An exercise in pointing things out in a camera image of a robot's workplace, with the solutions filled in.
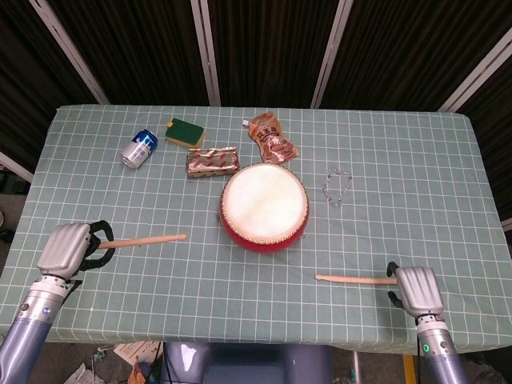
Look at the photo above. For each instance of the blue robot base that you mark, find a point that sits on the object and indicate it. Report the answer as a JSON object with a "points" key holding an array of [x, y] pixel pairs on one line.
{"points": [[240, 364]]}

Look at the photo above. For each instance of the orange snack packet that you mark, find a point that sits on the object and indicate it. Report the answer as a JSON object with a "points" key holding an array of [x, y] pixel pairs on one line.
{"points": [[138, 374]]}

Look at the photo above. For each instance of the red drum with white skin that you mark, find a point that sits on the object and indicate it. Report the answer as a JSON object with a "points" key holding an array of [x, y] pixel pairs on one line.
{"points": [[264, 200]]}

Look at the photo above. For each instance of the white printed paper sheet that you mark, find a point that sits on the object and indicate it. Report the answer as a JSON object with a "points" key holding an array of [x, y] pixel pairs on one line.
{"points": [[134, 352]]}

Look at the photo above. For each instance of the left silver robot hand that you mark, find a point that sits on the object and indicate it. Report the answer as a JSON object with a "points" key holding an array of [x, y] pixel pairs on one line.
{"points": [[64, 248]]}

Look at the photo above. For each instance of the brown sauce pouch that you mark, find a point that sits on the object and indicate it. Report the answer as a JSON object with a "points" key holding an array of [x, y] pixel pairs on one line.
{"points": [[272, 140]]}

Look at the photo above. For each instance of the silver foil packet red print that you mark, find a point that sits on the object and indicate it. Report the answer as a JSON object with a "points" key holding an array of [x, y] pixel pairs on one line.
{"points": [[212, 162]]}

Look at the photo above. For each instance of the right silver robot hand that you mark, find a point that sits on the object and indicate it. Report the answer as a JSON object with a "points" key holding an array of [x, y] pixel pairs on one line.
{"points": [[420, 292]]}

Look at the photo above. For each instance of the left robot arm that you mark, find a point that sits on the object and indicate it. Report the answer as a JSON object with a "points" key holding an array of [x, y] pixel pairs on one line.
{"points": [[28, 320]]}

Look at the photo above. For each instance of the green and yellow sponge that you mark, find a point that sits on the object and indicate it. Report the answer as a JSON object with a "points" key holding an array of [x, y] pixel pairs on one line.
{"points": [[186, 130]]}

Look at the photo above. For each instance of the white table leg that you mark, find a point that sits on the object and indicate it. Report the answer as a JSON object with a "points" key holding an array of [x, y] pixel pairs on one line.
{"points": [[356, 368]]}

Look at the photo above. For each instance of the crumpled clear plastic bag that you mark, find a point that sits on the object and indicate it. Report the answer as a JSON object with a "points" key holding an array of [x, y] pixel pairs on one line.
{"points": [[80, 374]]}

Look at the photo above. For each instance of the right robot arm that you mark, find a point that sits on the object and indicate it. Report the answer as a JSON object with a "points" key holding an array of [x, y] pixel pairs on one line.
{"points": [[436, 352]]}

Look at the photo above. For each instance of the white partition frame post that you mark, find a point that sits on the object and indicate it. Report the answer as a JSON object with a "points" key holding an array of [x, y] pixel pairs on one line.
{"points": [[208, 60], [16, 166], [480, 68], [332, 60], [76, 60]]}

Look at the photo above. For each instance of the blue and silver drink can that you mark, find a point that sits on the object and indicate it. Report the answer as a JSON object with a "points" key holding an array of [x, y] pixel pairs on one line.
{"points": [[140, 150]]}

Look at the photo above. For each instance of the wooden drumstick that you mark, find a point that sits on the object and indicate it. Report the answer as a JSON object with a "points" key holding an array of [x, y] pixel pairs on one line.
{"points": [[352, 279], [152, 240]]}

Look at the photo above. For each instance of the green checked tablecloth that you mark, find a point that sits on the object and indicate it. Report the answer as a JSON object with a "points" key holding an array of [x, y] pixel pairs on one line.
{"points": [[256, 288]]}

